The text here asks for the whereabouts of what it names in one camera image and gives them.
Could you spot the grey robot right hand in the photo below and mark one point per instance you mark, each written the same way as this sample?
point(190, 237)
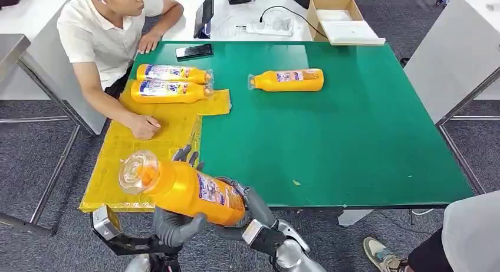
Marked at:
point(258, 207)

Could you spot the person's right hand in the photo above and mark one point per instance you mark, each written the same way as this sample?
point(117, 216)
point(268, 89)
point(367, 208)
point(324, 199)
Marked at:
point(143, 126)

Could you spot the person's left hand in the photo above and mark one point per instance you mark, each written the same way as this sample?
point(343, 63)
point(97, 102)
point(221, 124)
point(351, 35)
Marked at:
point(149, 42)

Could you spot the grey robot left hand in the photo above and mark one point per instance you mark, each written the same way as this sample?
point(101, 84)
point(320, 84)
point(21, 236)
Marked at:
point(173, 227)

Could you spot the orange drink bottle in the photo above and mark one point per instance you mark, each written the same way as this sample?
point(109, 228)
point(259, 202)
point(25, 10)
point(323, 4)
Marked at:
point(183, 192)
point(164, 92)
point(168, 73)
point(273, 81)

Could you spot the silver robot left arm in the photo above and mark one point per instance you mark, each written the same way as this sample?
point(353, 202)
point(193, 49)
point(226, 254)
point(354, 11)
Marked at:
point(138, 263)

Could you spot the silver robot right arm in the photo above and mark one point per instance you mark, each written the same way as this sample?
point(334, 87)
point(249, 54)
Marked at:
point(297, 254)

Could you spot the yellow sheet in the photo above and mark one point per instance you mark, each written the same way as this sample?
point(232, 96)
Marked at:
point(168, 133)

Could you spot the black smartphone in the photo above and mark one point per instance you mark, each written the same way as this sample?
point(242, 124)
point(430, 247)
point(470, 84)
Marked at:
point(194, 51)

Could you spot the seated person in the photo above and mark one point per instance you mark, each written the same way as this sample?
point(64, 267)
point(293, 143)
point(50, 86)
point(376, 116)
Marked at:
point(101, 35)

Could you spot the black tablet on stand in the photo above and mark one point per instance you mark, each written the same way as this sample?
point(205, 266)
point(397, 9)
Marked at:
point(204, 14)

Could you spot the white desk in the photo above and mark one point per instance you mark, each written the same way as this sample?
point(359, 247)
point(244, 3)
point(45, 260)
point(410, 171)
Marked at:
point(234, 16)

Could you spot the white side table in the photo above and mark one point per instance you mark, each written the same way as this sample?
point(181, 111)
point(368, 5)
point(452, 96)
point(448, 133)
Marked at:
point(35, 20)

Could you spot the white power strip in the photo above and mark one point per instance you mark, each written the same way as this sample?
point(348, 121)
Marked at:
point(265, 28)

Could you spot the green table mat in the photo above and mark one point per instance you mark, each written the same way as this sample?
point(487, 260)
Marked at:
point(351, 125)

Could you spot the open cardboard box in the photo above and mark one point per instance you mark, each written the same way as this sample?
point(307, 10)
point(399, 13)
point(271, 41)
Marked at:
point(314, 22)

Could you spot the white flat board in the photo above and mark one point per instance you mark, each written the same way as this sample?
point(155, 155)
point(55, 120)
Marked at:
point(349, 31)

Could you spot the standing person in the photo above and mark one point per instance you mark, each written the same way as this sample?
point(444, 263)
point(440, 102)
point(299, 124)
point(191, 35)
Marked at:
point(472, 239)

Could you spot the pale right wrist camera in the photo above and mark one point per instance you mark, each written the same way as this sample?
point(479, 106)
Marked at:
point(256, 233)

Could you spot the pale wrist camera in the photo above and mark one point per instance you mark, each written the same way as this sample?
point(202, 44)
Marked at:
point(256, 233)
point(105, 223)

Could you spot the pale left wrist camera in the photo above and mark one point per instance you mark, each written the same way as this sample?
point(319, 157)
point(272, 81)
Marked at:
point(105, 223)

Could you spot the white table bracket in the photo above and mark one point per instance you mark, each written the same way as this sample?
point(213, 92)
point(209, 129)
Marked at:
point(353, 218)

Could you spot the white table with metal frame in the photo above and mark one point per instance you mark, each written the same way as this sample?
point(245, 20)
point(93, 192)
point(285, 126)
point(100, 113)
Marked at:
point(453, 59)

